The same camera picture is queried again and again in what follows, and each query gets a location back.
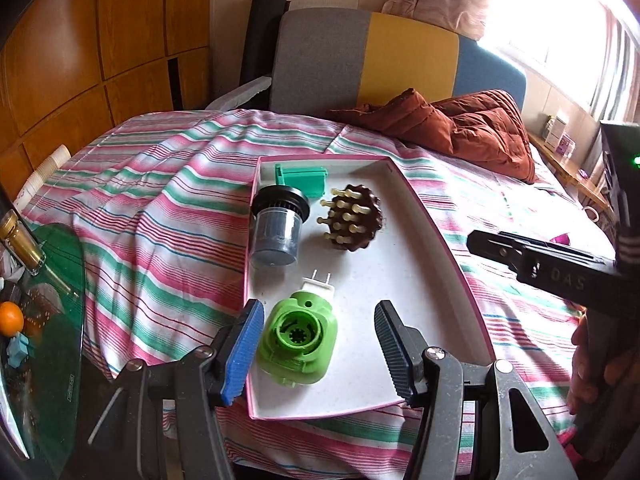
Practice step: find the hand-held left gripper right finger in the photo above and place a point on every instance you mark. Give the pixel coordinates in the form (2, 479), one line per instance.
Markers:
(392, 345)

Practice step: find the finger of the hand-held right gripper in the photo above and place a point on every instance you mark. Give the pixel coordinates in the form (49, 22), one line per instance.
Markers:
(500, 250)

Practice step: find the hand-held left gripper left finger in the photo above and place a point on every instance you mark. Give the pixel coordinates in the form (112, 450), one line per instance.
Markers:
(245, 350)

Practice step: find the green plug-in device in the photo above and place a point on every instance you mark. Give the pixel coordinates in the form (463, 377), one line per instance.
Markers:
(295, 335)

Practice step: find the magenta plastic holder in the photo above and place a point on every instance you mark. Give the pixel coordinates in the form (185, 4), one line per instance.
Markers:
(562, 238)

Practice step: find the white tray box pink rim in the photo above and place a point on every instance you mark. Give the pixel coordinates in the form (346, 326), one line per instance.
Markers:
(400, 280)

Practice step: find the grey cup with black lid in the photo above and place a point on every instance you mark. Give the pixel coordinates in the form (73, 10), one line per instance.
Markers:
(275, 230)

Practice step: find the brown massage brush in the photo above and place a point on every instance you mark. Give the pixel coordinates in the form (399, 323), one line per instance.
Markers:
(360, 220)

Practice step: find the teal plastic box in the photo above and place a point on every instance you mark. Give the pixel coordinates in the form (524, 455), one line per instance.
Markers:
(305, 182)

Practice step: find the person's right hand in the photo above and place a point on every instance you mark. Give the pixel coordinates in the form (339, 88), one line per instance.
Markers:
(585, 360)

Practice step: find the wooden bedside shelf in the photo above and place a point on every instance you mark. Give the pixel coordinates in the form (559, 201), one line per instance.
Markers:
(565, 165)

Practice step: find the small purple box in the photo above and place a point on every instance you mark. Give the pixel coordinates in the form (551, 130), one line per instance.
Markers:
(566, 145)

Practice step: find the small white box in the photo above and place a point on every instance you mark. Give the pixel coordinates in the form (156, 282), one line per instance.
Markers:
(557, 130)

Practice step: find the brown quilted jacket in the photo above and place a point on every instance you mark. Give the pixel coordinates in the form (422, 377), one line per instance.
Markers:
(480, 135)

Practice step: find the beige side curtain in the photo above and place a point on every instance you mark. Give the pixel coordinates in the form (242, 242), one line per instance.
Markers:
(620, 60)

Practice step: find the striped bed sheet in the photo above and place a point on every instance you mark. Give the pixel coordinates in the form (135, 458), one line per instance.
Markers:
(150, 220)

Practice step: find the bright window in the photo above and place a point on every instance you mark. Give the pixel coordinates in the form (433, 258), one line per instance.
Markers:
(550, 20)

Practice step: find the green glass table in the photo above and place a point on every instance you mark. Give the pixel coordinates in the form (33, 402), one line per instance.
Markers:
(55, 335)

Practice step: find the small blue box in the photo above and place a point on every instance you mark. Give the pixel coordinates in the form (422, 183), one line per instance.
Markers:
(19, 350)

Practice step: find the orange fruit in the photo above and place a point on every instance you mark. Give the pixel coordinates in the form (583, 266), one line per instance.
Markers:
(10, 317)

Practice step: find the white packet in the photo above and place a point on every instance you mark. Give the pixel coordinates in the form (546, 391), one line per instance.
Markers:
(10, 425)

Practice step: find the gold foil bottle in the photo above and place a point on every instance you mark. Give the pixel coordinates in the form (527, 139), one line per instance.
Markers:
(20, 240)

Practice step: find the white foam board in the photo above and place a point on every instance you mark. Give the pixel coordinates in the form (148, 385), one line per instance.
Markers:
(240, 92)

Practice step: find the grey yellow blue headboard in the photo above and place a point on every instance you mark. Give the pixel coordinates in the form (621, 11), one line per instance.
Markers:
(320, 60)

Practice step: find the stack of paper cups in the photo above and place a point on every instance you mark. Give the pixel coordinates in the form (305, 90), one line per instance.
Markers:
(42, 172)

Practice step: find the black rolled mat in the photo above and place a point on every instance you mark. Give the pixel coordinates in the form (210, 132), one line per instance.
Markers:
(262, 35)

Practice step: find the wooden wardrobe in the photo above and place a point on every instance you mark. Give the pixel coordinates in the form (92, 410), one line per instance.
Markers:
(75, 35)

